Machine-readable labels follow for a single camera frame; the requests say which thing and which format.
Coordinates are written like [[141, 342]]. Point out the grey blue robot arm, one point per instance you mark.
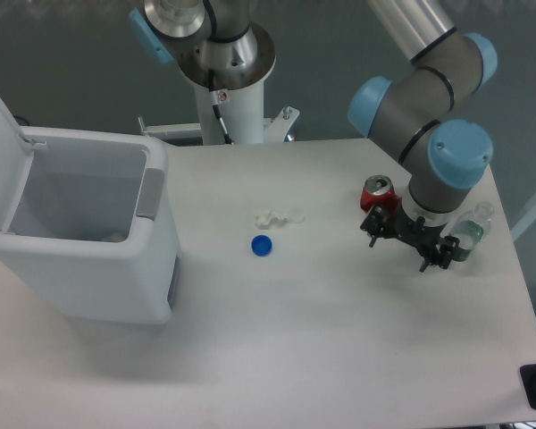
[[405, 119]]

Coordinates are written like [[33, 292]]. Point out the clear glass bottle green label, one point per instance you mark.
[[471, 228]]

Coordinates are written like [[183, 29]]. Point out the red soda can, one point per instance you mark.
[[378, 190]]

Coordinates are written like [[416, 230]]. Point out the crumpled white paper ball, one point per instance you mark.
[[267, 218]]

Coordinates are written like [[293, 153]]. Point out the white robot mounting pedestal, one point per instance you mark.
[[228, 81]]

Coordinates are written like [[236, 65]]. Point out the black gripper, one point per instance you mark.
[[434, 249]]

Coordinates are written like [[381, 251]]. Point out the white trash bin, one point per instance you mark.
[[86, 222]]

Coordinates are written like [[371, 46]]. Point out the blue plastic bottle cap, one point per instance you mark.
[[261, 245]]

